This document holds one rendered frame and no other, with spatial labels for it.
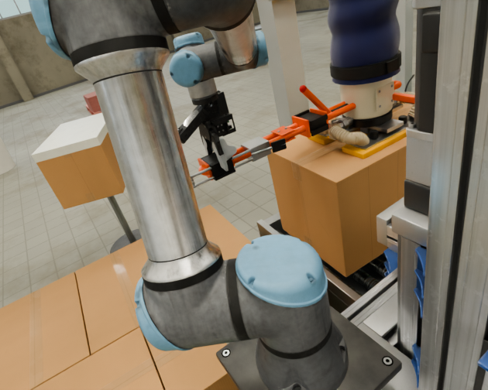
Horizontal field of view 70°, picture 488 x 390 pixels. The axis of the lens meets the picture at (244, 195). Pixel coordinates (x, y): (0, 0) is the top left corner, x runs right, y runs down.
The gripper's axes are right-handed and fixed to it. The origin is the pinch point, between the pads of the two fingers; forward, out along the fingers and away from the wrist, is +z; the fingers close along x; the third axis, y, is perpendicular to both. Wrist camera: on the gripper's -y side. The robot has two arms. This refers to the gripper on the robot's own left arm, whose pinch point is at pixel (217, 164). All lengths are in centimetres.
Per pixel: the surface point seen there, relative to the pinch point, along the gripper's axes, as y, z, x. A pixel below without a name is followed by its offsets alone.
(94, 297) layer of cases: -57, 61, 54
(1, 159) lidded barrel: -149, 92, 523
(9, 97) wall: -178, 83, 1262
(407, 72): 309, 80, 185
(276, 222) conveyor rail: 32, 57, 33
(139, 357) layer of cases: -47, 61, 9
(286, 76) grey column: 93, 11, 98
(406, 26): 305, 31, 184
